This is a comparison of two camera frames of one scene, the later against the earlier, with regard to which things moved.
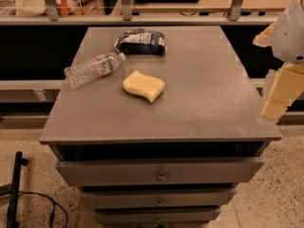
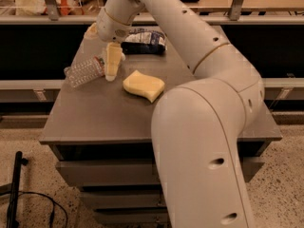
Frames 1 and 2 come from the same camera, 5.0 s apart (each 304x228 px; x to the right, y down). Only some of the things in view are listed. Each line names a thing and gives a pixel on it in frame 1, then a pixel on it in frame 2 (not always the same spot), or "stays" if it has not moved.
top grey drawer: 161,170 stays
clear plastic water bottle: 93,69 stays
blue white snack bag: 141,42 stays
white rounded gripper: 291,37 -> 109,28
